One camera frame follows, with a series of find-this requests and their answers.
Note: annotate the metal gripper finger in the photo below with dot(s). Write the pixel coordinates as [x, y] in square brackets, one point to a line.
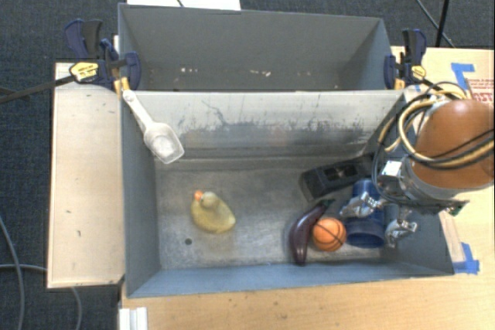
[400, 228]
[359, 206]

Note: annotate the blue plastic cup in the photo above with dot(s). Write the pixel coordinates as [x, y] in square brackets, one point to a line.
[365, 233]

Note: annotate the black plastic box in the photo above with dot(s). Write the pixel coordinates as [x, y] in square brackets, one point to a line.
[328, 179]

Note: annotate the orange toy basketball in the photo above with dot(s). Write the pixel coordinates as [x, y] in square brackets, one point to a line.
[328, 235]

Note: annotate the purple toy eggplant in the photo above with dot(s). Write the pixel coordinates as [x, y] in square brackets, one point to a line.
[299, 235]

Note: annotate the grey metal bin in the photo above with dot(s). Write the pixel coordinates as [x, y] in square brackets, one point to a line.
[247, 181]

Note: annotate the yellow rubber duck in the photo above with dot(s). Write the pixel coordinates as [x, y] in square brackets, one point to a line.
[212, 216]

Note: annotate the white plastic scoop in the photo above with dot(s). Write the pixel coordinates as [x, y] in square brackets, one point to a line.
[162, 145]

